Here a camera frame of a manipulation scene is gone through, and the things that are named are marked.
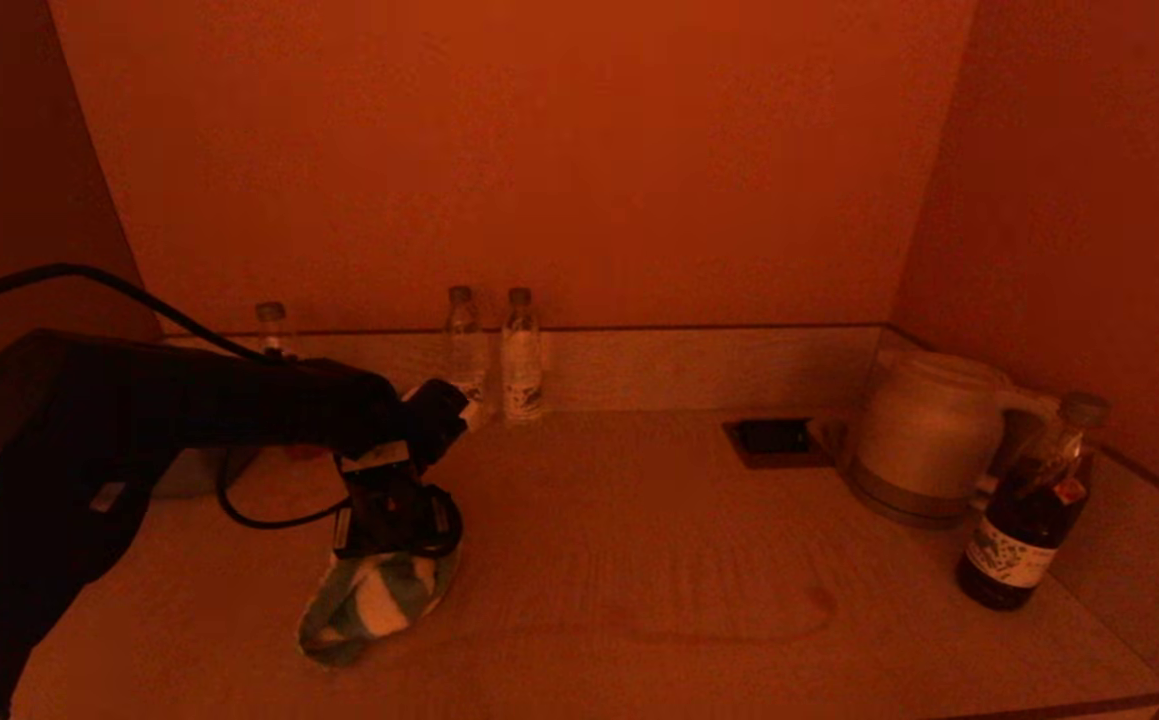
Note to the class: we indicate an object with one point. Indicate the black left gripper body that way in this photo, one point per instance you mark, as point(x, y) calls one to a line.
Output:
point(389, 515)

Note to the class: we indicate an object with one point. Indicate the green white striped towel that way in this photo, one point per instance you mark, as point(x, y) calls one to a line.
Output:
point(369, 610)

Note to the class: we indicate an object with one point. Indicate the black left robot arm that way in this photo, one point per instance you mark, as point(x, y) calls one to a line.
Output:
point(139, 420)

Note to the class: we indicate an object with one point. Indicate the clear water bottle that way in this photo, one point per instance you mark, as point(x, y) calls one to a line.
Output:
point(521, 370)
point(464, 345)

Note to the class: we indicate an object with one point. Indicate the small red tea bottle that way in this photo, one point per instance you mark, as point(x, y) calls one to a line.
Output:
point(271, 325)

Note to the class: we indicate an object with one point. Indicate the black recessed power socket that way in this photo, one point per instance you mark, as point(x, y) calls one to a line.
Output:
point(771, 438)

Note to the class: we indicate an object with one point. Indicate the grey kettle base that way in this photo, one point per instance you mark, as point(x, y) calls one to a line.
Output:
point(899, 505)

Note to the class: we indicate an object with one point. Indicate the white electric kettle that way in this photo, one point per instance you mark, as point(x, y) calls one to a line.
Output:
point(924, 430)

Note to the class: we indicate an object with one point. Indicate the large dark tea bottle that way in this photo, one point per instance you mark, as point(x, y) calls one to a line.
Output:
point(1017, 540)

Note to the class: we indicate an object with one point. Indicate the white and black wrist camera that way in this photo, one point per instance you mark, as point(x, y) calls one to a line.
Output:
point(437, 415)

